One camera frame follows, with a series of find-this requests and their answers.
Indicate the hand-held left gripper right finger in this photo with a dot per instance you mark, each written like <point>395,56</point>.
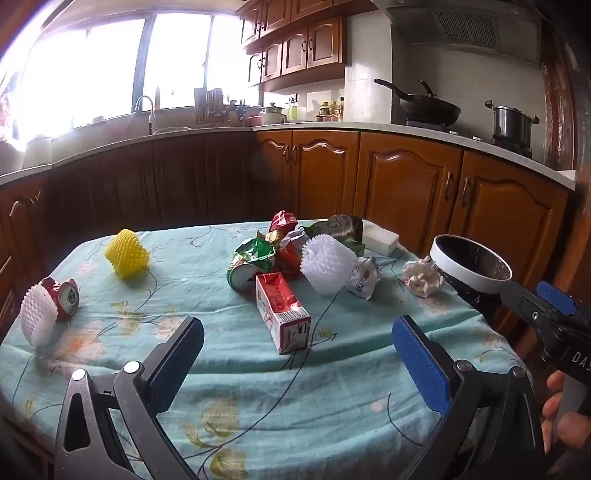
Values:
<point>420,364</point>

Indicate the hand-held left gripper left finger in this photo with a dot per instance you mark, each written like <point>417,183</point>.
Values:
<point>178,364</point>

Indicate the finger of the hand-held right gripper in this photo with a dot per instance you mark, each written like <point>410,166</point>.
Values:
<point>556,295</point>
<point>521,300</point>

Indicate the black bin with white rim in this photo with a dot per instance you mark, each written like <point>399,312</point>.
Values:
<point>471,263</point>

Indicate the red drink carton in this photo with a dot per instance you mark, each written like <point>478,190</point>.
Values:
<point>279,309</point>

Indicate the crushed green can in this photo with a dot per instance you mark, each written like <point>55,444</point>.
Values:
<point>249,263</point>

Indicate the large white foam fruit net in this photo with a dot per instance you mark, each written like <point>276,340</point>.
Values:
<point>328,265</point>

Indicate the green snack bag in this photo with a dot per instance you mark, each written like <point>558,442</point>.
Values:
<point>334,228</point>

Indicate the person's right hand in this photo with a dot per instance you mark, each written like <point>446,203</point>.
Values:
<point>572,429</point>

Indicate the teal floral tablecloth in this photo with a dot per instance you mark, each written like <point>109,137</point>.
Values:
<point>231,360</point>

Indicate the crumpled paper ball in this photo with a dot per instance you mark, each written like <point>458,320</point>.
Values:
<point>422,277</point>

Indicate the yellow foam fruit net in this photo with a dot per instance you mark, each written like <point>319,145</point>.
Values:
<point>127,254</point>

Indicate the crushed red can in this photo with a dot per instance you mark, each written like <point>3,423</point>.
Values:
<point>64,297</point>

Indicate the white box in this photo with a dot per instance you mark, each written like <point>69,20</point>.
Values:
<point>381,237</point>

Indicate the small white foam fruit net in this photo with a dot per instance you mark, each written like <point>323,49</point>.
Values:
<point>39,316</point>

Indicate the crumpled red white wrapper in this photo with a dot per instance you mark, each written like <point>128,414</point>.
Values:
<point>290,256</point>

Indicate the wooden lower cabinets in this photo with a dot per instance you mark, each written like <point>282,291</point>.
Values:
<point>406,184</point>

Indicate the red snack wrapper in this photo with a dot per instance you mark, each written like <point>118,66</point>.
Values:
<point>282,221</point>

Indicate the steel cooking pot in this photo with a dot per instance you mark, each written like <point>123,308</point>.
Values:
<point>510,122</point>

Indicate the gas stove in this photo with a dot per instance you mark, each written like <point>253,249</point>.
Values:
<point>461,131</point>

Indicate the black wok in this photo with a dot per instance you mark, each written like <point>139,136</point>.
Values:
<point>429,110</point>

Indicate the kitchen faucet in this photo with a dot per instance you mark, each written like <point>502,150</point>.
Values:
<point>150,113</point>

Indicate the wooden kitchen cabinets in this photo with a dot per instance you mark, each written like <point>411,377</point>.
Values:
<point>323,125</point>

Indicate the knife rack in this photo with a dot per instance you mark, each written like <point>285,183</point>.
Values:
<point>207,105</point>

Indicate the white rice cooker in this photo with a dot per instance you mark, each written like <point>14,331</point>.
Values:
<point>272,114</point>

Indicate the row of condiment bottles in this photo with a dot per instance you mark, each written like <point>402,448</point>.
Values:
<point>331,110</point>

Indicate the range hood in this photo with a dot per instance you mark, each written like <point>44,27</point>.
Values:
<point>461,27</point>

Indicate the kitchen window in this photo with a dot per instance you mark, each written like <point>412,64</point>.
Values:
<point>111,69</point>

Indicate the wooden upper cabinets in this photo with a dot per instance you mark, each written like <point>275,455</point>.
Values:
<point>304,46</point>

